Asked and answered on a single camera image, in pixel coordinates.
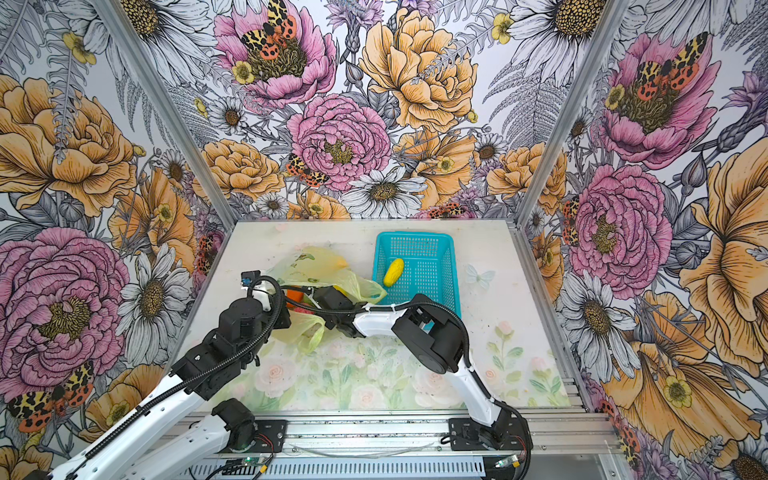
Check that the left aluminium corner post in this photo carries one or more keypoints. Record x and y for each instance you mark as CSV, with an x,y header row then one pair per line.
x,y
137,57

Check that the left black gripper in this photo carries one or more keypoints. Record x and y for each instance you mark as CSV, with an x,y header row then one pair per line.
x,y
279,309

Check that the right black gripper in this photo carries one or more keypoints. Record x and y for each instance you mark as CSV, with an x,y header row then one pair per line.
x,y
326,321

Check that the yellow corn toy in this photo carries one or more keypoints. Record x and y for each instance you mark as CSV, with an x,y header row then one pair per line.
x,y
394,272

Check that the orange fruit toy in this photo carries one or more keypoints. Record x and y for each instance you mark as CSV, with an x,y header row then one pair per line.
x,y
294,299

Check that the teal plastic basket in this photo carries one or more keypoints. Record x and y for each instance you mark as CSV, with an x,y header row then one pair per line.
x,y
429,267

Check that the white vented cable duct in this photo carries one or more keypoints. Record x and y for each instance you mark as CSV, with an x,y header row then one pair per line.
x,y
413,467

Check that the aluminium corner post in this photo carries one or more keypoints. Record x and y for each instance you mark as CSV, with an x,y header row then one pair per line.
x,y
605,33
137,57

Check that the aluminium front rail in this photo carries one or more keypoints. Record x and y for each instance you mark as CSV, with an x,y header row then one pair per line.
x,y
375,435

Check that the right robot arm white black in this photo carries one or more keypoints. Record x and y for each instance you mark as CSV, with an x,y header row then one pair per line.
x,y
439,340

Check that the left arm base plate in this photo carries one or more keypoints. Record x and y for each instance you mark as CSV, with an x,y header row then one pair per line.
x,y
264,435

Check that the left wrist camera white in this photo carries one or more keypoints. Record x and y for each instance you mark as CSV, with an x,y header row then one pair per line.
x,y
256,288

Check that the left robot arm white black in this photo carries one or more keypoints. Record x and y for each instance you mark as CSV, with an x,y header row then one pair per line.
x,y
128,450

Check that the right aluminium corner post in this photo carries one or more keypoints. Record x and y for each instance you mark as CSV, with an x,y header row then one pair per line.
x,y
605,33

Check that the yellow-green plastic bag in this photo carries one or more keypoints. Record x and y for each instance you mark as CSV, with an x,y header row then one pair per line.
x,y
318,280

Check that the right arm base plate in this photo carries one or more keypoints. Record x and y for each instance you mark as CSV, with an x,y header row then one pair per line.
x,y
465,434

